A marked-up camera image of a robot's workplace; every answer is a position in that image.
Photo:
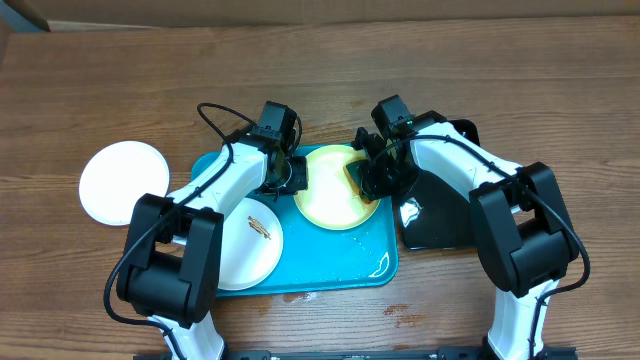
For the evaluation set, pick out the teal plastic tray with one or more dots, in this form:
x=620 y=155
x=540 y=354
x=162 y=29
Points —
x=317 y=259

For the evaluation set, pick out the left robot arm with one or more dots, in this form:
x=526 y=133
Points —
x=169 y=270

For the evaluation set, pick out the white plate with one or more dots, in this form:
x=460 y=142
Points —
x=117 y=176
x=252 y=246

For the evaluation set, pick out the black rectangular tray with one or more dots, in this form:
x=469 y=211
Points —
x=436 y=172

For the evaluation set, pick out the green yellow sponge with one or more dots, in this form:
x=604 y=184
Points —
x=353 y=172

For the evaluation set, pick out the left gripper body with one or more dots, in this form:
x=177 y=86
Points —
x=293 y=178

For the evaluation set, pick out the green rimmed plate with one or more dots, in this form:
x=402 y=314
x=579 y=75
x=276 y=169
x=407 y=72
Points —
x=331 y=200

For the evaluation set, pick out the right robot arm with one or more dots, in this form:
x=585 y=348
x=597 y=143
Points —
x=513 y=215

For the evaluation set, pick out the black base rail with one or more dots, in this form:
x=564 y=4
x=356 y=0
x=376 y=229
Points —
x=350 y=355

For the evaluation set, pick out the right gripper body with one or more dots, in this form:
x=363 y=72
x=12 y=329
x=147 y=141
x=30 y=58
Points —
x=391 y=179

